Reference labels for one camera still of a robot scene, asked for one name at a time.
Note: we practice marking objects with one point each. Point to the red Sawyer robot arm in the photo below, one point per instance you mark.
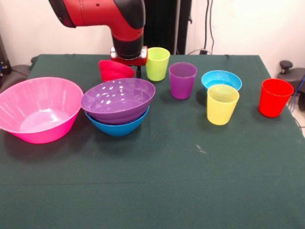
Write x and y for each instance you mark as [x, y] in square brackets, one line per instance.
[114, 16]

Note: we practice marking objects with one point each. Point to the black equipment box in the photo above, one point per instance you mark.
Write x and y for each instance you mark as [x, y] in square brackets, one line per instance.
[3, 62]

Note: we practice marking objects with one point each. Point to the small crimson bowl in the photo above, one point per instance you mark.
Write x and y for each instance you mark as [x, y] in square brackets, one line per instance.
[114, 71]

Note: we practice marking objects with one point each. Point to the red cup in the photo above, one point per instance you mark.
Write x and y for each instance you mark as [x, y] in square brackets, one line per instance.
[274, 102]

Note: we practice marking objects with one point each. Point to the black power plug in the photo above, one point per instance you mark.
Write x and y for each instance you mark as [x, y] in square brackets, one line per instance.
[203, 51]

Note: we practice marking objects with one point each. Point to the large purple bowl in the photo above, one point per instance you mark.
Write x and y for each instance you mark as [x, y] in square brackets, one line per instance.
[114, 112]

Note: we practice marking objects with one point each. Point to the small light blue bowl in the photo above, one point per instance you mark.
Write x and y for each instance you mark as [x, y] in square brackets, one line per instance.
[221, 80]

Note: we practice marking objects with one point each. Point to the purple cup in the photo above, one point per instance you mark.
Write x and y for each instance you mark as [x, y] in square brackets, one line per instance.
[182, 87]

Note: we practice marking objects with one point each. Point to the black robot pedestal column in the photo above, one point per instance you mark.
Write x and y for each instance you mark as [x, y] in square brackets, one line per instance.
[166, 23]

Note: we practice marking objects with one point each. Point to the black knob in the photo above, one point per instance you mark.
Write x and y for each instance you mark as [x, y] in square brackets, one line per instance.
[286, 64]

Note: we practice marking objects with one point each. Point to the black pedestal leg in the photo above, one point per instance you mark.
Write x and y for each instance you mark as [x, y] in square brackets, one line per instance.
[297, 74]
[16, 71]

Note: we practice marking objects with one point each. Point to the large pink bowl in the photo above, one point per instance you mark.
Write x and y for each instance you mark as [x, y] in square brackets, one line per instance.
[40, 133]

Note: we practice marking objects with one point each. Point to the large blue bowl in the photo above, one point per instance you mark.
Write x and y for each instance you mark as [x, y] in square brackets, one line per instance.
[118, 130]

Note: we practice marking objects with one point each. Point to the green cup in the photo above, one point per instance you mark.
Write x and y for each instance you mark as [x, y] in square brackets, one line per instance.
[157, 69]

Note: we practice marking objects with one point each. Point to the dark green table cloth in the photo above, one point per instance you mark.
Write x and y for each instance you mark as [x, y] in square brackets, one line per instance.
[152, 179]

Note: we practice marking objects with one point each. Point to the yellow cup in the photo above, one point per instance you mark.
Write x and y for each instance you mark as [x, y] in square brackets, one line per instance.
[221, 111]

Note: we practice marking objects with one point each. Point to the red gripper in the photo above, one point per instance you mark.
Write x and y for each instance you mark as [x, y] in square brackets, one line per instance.
[140, 60]

